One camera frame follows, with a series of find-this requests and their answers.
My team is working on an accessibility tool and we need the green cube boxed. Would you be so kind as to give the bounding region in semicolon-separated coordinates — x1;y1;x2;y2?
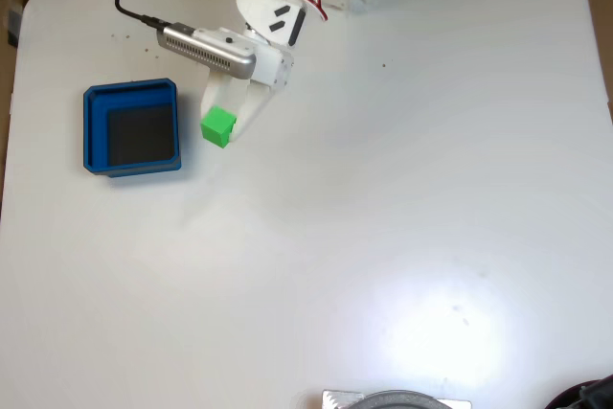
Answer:
199;105;238;148

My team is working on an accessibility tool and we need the blue square box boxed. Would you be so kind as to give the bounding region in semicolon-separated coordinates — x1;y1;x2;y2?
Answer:
82;77;184;179

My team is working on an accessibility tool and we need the grey round object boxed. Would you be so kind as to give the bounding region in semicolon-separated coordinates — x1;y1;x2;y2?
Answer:
352;389;454;409

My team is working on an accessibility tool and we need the silver bar camera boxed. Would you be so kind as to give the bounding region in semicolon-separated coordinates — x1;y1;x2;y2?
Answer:
156;22;258;80

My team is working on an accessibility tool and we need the black object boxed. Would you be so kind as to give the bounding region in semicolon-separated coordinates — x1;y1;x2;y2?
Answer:
578;374;613;409

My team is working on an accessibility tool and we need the dark maroon round object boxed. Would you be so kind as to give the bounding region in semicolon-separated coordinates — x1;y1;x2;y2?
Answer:
545;381;584;409

